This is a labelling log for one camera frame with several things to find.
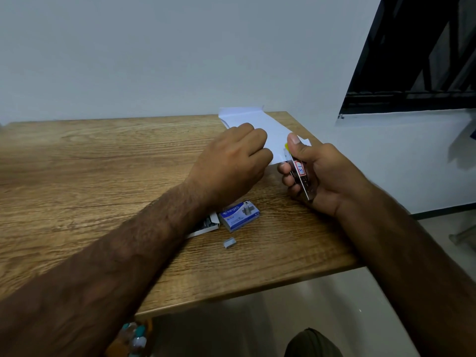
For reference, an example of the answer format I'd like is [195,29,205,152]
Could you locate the white staples box tray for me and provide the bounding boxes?
[185,212,221,239]

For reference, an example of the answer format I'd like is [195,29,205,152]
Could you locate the yellow and silver stapler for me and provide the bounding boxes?
[284,143,317,202]

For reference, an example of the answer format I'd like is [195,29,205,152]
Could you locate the orange waste bin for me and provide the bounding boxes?
[104,317,154,357]

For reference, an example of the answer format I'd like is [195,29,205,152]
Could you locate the person's right leg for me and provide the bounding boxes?
[284,328,344,357]

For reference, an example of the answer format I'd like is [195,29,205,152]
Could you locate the blue staples box sleeve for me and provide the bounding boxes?
[218,200,261,233]

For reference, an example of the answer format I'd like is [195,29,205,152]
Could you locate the person's right hand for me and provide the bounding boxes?
[277,132,376,219]

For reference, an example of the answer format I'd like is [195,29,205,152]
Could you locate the person's left hand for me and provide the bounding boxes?
[184,123,274,212]

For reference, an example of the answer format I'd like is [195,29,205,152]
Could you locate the black window frame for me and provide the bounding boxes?
[337,0,476,119]

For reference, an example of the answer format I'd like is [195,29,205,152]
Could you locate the person's left forearm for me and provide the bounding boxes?
[0,180,218,357]

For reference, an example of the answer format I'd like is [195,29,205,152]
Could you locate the person's right forearm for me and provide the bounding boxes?
[334,183,476,357]

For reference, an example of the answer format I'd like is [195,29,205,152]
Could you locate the white papers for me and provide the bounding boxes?
[218,106,312,166]

